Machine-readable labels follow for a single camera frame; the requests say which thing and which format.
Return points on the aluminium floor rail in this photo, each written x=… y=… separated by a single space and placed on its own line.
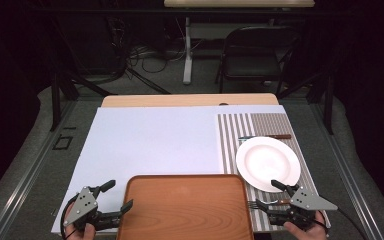
x=30 y=180
x=350 y=180

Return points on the striped placemat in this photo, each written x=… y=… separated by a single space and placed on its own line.
x=236 y=133

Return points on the black folding chair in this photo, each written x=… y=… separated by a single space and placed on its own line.
x=251 y=68

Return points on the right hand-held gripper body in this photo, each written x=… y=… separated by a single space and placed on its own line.
x=308 y=201

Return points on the person's left hand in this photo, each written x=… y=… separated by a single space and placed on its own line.
x=81 y=236

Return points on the black metal stand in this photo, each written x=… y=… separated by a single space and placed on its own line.
x=328 y=106
x=56 y=100

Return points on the white plate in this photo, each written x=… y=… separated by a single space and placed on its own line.
x=266 y=161

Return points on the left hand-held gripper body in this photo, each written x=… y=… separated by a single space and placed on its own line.
x=81 y=205

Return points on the light wooden table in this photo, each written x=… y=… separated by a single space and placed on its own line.
x=180 y=100

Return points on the white-legged desk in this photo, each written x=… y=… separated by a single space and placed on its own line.
x=188 y=60

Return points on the brown wood-look tray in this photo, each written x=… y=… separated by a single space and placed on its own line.
x=186 y=210

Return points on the person's right hand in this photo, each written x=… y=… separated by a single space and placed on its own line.
x=310 y=234

